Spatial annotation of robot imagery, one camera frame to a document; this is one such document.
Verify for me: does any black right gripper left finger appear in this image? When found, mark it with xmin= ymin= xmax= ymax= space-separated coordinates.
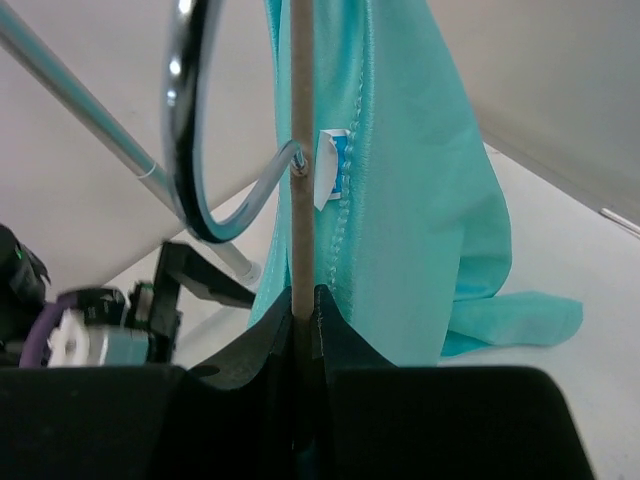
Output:
xmin=1 ymin=292 xmax=295 ymax=479

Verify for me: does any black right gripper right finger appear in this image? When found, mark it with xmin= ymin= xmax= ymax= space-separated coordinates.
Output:
xmin=312 ymin=285 xmax=594 ymax=479

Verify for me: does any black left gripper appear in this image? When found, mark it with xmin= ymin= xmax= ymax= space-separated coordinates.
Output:
xmin=0 ymin=222 xmax=259 ymax=369

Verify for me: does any teal t shirt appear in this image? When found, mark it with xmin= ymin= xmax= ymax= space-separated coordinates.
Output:
xmin=247 ymin=0 xmax=585 ymax=369

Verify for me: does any taupe hanger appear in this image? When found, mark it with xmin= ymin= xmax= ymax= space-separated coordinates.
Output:
xmin=162 ymin=1 xmax=315 ymax=321

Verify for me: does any white metal clothes rack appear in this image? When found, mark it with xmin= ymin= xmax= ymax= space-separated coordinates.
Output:
xmin=0 ymin=4 xmax=264 ymax=296

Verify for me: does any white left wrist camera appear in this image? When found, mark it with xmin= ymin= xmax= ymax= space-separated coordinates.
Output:
xmin=47 ymin=287 xmax=150 ymax=368

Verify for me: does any aluminium rail right side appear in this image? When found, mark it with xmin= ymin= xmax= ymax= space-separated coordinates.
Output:
xmin=599 ymin=208 xmax=640 ymax=238

